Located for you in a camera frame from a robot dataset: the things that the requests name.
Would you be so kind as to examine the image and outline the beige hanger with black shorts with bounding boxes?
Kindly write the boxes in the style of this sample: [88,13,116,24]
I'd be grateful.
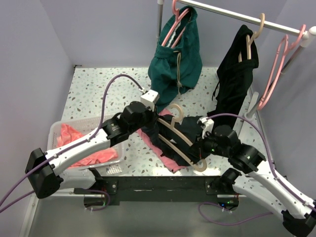
[246,13,265,60]

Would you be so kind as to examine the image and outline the green hanging shorts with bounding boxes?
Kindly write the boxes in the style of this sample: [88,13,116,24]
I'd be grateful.
[148,6,202,113]

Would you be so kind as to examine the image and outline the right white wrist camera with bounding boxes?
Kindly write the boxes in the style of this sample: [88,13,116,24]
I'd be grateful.
[197,117,214,139]

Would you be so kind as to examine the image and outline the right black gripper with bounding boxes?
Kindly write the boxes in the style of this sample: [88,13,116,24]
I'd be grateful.
[186,129,230,159]

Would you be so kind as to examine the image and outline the white plastic laundry basket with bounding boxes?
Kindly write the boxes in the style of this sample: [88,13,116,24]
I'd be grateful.
[46,114,126,175]

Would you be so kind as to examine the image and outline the pink folded shorts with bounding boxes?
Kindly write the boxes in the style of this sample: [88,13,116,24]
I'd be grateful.
[136,122,189,173]

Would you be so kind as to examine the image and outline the dark navy shorts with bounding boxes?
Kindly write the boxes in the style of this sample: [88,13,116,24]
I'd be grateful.
[142,112,210,167]

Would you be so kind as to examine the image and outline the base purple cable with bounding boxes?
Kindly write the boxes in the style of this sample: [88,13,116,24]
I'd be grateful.
[83,189,114,212]
[198,201,274,227]

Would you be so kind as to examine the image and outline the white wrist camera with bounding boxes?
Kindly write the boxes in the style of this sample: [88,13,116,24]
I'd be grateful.
[140,89,159,111]
[197,117,214,139]

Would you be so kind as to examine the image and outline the pink hanger with green shorts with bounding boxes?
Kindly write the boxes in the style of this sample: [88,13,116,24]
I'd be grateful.
[160,0,191,48]

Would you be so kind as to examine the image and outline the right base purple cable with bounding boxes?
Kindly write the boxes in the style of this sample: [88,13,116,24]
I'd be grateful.
[198,201,274,227]

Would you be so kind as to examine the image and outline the empty pink hanger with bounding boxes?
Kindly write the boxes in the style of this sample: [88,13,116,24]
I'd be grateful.
[256,24,306,111]

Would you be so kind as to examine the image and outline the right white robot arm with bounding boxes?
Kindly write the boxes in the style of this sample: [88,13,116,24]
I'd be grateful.
[189,125,316,237]

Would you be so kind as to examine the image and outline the black hanging shorts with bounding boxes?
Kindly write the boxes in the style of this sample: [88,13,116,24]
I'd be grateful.
[207,25,259,117]

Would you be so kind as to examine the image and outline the coral pink patterned garment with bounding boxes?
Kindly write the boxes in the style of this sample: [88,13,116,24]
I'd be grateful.
[57,123,119,167]

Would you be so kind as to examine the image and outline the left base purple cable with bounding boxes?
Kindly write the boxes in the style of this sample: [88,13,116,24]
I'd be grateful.
[83,189,114,212]

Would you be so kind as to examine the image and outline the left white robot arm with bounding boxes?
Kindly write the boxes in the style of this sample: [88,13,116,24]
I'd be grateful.
[25,101,158,199]

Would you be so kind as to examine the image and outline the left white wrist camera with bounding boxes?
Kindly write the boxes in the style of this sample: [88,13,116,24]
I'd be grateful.
[140,89,159,111]

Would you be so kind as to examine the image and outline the metal clothes rack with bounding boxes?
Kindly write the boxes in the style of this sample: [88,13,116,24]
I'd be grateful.
[157,0,316,119]

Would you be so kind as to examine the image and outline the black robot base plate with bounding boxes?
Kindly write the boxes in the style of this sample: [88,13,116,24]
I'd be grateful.
[74,176,237,207]

